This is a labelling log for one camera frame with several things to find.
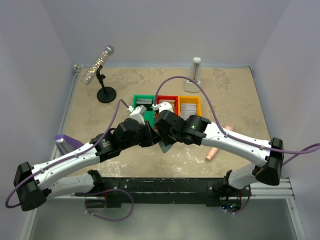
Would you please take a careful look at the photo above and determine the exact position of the black microphone stand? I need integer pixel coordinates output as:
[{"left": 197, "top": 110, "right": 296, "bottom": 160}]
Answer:
[{"left": 96, "top": 65, "right": 117, "bottom": 104}]

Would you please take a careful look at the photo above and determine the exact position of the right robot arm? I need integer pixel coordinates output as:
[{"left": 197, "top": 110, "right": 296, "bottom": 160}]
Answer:
[{"left": 154, "top": 110, "right": 284, "bottom": 196}]

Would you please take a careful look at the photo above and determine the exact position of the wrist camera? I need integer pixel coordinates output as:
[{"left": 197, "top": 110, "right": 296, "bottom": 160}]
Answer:
[
  {"left": 152, "top": 101, "right": 174, "bottom": 114},
  {"left": 129, "top": 105, "right": 147, "bottom": 125}
]

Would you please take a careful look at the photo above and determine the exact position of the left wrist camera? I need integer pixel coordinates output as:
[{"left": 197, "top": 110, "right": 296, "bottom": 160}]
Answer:
[{"left": 129, "top": 105, "right": 147, "bottom": 125}]

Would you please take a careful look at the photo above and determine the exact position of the red plastic bin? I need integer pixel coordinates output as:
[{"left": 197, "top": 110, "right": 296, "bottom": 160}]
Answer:
[{"left": 155, "top": 95, "right": 179, "bottom": 114}]

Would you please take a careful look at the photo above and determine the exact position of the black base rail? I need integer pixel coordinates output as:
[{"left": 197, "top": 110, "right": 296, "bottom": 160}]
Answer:
[{"left": 75, "top": 170, "right": 251, "bottom": 210}]

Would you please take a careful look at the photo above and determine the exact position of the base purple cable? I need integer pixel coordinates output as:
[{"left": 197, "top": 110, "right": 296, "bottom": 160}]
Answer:
[{"left": 84, "top": 187, "right": 134, "bottom": 221}]

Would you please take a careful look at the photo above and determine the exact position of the teal leather card holder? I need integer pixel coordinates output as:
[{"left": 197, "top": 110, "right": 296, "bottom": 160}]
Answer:
[{"left": 158, "top": 140, "right": 176, "bottom": 154}]

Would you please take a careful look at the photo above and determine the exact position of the pink microphone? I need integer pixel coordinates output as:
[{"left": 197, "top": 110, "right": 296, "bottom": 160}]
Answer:
[{"left": 205, "top": 123, "right": 236, "bottom": 162}]

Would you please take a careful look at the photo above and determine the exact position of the white metronome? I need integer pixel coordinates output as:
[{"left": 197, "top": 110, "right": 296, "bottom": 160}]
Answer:
[{"left": 184, "top": 57, "right": 202, "bottom": 93}]

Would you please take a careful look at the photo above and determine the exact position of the silver cards stack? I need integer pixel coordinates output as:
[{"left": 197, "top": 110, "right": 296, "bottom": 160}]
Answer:
[{"left": 180, "top": 103, "right": 197, "bottom": 120}]

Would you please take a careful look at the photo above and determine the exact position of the aluminium frame rail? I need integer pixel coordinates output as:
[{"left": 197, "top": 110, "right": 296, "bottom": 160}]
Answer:
[{"left": 19, "top": 64, "right": 84, "bottom": 240}]

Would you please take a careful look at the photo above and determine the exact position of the glitter silver microphone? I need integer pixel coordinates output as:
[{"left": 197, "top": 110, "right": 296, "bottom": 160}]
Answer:
[{"left": 81, "top": 45, "right": 115, "bottom": 85}]

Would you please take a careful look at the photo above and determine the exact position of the green plastic bin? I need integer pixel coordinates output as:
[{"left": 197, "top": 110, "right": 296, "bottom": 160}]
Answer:
[{"left": 130, "top": 94, "right": 156, "bottom": 130}]

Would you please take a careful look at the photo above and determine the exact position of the yellow plastic bin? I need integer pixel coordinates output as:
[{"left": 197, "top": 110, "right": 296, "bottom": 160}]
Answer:
[{"left": 178, "top": 95, "right": 202, "bottom": 120}]

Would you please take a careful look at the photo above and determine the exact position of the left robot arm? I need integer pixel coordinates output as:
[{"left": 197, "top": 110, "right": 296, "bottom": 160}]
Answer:
[{"left": 13, "top": 118, "right": 161, "bottom": 212}]

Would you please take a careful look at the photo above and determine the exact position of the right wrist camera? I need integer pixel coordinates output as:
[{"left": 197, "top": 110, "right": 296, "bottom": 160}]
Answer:
[{"left": 152, "top": 101, "right": 174, "bottom": 114}]

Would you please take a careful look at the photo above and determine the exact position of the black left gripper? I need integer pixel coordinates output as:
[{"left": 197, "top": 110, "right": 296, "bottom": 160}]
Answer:
[{"left": 121, "top": 121, "right": 163, "bottom": 151}]

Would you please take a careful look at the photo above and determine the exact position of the purple bracket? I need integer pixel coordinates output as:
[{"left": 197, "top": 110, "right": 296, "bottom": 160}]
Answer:
[{"left": 55, "top": 134, "right": 84, "bottom": 156}]

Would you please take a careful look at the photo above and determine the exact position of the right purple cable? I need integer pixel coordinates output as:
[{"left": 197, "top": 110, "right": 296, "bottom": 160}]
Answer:
[{"left": 154, "top": 76, "right": 320, "bottom": 167}]

